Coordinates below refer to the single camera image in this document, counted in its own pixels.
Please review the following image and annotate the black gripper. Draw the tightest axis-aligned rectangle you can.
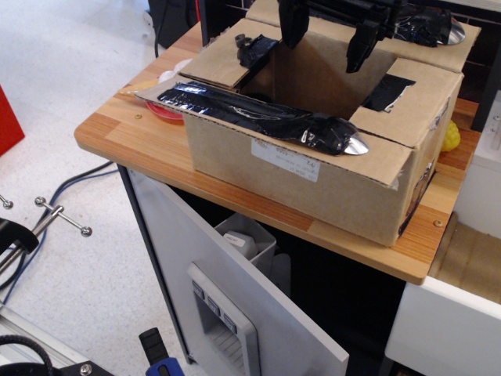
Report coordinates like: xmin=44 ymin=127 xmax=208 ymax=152
xmin=279 ymin=0 xmax=407 ymax=74

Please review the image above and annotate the brown cardboard box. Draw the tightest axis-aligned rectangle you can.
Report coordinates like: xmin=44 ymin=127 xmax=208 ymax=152
xmin=139 ymin=1 xmax=480 ymax=246

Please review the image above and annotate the far spoon in black tape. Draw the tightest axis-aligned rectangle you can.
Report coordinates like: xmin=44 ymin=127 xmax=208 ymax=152
xmin=394 ymin=4 xmax=466 ymax=47

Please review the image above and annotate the spoon in black tape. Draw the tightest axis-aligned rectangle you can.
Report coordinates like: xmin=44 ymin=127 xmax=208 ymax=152
xmin=394 ymin=4 xmax=466 ymax=47
xmin=158 ymin=81 xmax=369 ymax=156

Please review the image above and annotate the near spoon in black tape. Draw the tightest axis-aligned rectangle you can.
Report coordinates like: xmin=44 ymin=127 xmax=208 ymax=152
xmin=158 ymin=81 xmax=369 ymax=156

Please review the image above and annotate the yellow toy fruit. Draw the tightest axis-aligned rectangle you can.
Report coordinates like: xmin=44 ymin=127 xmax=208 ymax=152
xmin=441 ymin=121 xmax=461 ymax=152

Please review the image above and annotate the red plate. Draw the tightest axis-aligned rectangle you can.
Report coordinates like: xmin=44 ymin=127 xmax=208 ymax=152
xmin=146 ymin=102 xmax=184 ymax=125

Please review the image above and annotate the toy ice cream cone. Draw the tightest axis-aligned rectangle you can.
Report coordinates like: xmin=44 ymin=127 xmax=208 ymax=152
xmin=117 ymin=59 xmax=192 ymax=97

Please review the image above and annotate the grey plastic bin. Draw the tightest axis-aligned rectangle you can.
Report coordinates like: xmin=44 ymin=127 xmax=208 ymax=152
xmin=215 ymin=213 xmax=276 ymax=277

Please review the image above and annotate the white container in bin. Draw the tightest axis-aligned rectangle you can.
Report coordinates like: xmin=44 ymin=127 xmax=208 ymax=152
xmin=223 ymin=231 xmax=258 ymax=259

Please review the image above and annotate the white cabinet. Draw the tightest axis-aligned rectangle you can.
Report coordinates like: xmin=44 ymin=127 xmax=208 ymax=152
xmin=380 ymin=111 xmax=500 ymax=375

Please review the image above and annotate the red box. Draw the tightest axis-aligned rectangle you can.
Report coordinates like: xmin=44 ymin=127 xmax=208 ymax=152
xmin=0 ymin=89 xmax=25 ymax=156

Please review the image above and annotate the black equipment with cable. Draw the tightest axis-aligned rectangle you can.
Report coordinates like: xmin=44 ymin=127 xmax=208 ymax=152
xmin=148 ymin=0 xmax=200 ymax=58

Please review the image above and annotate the black floor cable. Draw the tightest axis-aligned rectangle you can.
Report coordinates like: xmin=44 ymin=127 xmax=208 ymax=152
xmin=0 ymin=160 xmax=114 ymax=291

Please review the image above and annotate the blue floor cable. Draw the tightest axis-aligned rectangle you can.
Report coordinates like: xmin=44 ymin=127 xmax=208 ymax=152
xmin=0 ymin=166 xmax=118 ymax=306

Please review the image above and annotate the metal clamp with handle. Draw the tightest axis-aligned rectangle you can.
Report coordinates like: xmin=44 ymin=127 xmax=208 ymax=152
xmin=1 ymin=197 xmax=93 ymax=274

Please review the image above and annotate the blue black tool handle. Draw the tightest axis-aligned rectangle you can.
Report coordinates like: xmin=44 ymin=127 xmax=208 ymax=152
xmin=139 ymin=327 xmax=184 ymax=376

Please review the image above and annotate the black braided cable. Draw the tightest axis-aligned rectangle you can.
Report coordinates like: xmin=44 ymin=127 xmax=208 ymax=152
xmin=0 ymin=334 xmax=54 ymax=376

